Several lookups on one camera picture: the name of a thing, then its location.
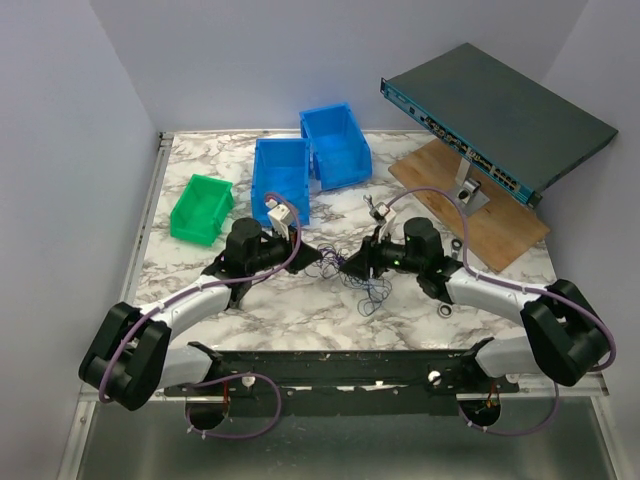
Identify aluminium frame rail left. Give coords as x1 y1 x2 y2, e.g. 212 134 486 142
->
116 132 175 305

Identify dark network switch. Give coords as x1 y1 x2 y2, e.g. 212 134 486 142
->
380 43 618 209

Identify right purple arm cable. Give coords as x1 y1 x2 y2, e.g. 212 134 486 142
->
379 187 619 436

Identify blue plastic bin right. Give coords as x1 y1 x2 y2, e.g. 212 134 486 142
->
299 103 373 191

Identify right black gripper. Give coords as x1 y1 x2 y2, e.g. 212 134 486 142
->
339 226 424 281

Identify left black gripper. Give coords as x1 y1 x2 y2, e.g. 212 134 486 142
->
247 224 322 275

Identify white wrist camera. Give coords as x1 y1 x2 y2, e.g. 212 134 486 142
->
265 199 294 240
370 202 397 242

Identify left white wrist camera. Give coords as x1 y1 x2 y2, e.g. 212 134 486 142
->
265 199 294 240

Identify small silver wrench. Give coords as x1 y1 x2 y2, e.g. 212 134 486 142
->
363 195 380 221

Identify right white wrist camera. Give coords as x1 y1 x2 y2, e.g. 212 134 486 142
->
370 202 397 242

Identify metal switch stand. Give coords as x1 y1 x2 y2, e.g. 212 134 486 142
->
447 157 490 217

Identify wooden board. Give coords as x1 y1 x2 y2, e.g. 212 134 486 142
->
389 140 550 273

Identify blue cable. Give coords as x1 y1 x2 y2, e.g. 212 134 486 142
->
344 274 396 316

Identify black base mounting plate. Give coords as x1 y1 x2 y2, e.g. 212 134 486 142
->
165 345 519 417

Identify green plastic bin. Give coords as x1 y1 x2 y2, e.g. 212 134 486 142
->
170 174 234 247

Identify blue plastic bin left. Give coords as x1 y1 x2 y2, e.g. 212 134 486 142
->
251 138 310 226

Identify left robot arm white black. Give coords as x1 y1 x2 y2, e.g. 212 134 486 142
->
78 218 321 411

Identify dark purple cable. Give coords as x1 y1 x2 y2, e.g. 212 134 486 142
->
304 244 351 281

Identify blue plastic bin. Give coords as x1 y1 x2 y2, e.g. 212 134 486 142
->
251 138 310 226
299 103 373 191

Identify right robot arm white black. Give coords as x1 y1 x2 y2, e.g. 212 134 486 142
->
340 217 613 392

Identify large ratchet wrench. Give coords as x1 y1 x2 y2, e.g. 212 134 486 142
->
438 238 463 319

